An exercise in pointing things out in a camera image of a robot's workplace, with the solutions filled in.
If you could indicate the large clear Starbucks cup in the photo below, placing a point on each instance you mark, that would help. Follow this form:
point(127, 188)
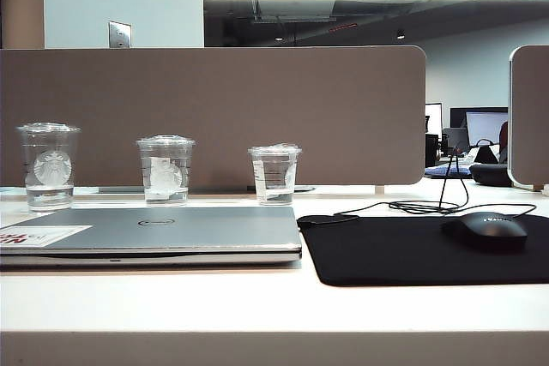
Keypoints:
point(47, 194)

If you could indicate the narrow brown desk divider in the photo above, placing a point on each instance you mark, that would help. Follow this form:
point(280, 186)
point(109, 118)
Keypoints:
point(532, 117)

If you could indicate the silver Dell laptop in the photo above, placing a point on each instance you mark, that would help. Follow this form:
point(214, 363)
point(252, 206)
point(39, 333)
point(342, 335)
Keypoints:
point(193, 233)

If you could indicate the monitor with white screen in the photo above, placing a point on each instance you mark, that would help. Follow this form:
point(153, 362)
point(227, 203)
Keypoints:
point(486, 126)

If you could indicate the wide brown desk divider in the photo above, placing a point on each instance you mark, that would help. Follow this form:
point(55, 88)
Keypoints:
point(257, 96)

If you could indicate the medium clear Starbucks cup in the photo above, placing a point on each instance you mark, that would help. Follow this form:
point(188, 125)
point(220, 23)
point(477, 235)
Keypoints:
point(165, 194)

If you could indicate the metal wall plate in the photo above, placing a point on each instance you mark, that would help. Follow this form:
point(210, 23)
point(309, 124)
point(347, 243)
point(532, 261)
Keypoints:
point(120, 34)

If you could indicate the black oval case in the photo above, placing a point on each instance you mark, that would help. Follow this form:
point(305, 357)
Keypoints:
point(491, 174)

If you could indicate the blue cloth item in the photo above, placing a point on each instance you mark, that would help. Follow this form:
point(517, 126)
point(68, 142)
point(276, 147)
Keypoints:
point(446, 171)

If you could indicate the black computer mouse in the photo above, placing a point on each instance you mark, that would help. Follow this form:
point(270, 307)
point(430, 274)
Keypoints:
point(484, 231)

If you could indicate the black mouse pad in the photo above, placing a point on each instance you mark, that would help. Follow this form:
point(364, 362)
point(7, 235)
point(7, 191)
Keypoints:
point(386, 254)

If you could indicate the white red laptop sticker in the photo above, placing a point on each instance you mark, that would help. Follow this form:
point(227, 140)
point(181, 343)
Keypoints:
point(43, 235)

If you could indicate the small clear plastic cup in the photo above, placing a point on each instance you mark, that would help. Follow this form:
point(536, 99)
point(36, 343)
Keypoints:
point(274, 194)

